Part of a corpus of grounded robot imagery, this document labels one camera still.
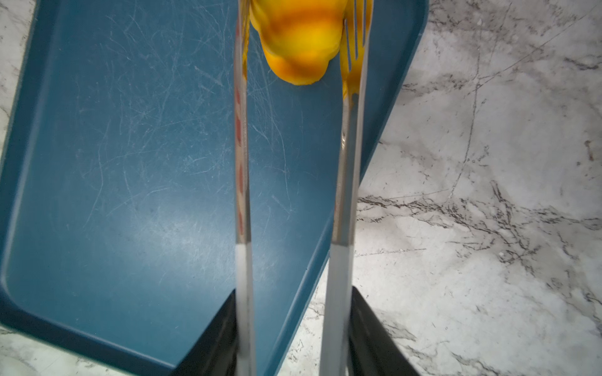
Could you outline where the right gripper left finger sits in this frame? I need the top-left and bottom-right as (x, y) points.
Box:
(171, 290), (238, 376)

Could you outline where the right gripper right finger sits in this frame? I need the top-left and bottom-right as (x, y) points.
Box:
(349, 287), (419, 376)

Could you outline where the striped yellow bun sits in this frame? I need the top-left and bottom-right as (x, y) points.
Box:
(250, 0), (346, 86)

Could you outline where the teal rectangular tray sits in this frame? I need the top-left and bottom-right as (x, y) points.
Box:
(0, 0), (430, 376)

